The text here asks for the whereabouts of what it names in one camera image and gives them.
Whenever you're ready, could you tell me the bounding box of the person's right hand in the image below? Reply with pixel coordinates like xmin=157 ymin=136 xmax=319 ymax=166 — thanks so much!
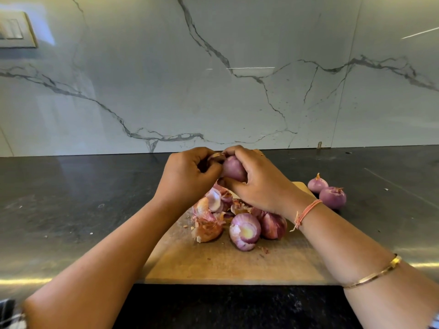
xmin=218 ymin=145 xmax=315 ymax=220

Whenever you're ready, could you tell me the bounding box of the person's left hand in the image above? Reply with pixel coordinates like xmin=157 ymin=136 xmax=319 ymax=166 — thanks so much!
xmin=154 ymin=147 xmax=224 ymax=213

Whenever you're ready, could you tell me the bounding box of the brownish red onion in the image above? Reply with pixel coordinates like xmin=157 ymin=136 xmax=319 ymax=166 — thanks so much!
xmin=209 ymin=152 xmax=249 ymax=184

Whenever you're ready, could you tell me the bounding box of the pile of onion peels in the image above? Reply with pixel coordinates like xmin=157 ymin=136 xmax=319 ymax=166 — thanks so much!
xmin=191 ymin=181 xmax=268 ymax=244

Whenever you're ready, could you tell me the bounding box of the small red onion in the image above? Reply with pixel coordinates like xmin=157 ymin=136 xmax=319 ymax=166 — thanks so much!
xmin=307 ymin=172 xmax=330 ymax=195

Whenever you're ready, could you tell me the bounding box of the red onion with pale patch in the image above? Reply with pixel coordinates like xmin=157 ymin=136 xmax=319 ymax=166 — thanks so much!
xmin=228 ymin=212 xmax=262 ymax=252

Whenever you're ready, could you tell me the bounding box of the person's left forearm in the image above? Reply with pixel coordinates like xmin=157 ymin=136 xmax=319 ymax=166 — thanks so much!
xmin=22 ymin=201 xmax=181 ymax=329

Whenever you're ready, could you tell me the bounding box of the person's right forearm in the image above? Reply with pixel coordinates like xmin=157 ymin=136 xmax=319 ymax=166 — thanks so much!
xmin=295 ymin=202 xmax=439 ymax=329

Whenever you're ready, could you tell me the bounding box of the wooden cutting board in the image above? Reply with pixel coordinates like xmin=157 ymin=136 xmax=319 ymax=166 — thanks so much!
xmin=140 ymin=181 xmax=338 ymax=286

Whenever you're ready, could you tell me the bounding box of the gold bangle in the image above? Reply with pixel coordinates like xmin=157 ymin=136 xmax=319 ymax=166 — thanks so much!
xmin=343 ymin=253 xmax=403 ymax=290

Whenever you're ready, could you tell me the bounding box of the black white plaid sleeve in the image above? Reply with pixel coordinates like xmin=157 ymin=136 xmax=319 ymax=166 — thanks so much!
xmin=0 ymin=298 xmax=27 ymax=329

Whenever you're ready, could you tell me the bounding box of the orange thread bracelet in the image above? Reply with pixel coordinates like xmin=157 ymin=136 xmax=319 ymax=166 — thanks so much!
xmin=291 ymin=198 xmax=324 ymax=233

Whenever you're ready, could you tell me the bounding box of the white wall switch plate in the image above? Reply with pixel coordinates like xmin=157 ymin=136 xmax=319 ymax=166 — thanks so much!
xmin=0 ymin=11 xmax=38 ymax=49

